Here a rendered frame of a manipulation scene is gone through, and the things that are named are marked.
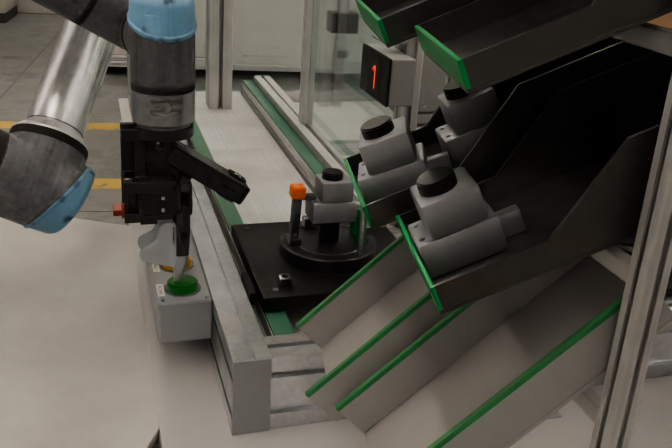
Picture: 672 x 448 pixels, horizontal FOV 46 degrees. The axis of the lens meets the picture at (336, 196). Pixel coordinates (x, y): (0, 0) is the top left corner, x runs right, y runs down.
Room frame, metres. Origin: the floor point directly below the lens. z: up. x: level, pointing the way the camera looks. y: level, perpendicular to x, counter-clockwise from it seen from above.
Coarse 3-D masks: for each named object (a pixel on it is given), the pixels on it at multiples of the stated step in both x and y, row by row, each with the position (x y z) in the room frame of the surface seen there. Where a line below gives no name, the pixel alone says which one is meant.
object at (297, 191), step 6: (294, 186) 1.03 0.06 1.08; (300, 186) 1.03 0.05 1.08; (294, 192) 1.03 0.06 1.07; (300, 192) 1.03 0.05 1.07; (294, 198) 1.03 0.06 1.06; (300, 198) 1.03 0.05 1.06; (306, 198) 1.03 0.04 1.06; (312, 198) 1.04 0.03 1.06; (294, 204) 1.03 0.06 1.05; (300, 204) 1.03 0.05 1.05; (294, 210) 1.03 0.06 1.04; (300, 210) 1.03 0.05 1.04; (294, 216) 1.03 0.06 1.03; (300, 216) 1.03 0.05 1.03; (294, 222) 1.03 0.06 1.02; (294, 228) 1.03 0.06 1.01; (294, 234) 1.03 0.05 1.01
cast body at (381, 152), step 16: (368, 128) 0.68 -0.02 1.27; (384, 128) 0.68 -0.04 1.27; (400, 128) 0.68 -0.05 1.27; (368, 144) 0.67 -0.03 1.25; (384, 144) 0.67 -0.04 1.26; (400, 144) 0.67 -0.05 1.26; (416, 144) 0.71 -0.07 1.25; (368, 160) 0.67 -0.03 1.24; (384, 160) 0.67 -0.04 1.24; (400, 160) 0.67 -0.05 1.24; (416, 160) 0.68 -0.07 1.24; (432, 160) 0.69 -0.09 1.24; (448, 160) 0.69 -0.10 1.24; (368, 176) 0.68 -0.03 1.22; (384, 176) 0.68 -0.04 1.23; (400, 176) 0.67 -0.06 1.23; (416, 176) 0.67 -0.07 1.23; (368, 192) 0.68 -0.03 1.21; (384, 192) 0.68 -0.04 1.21
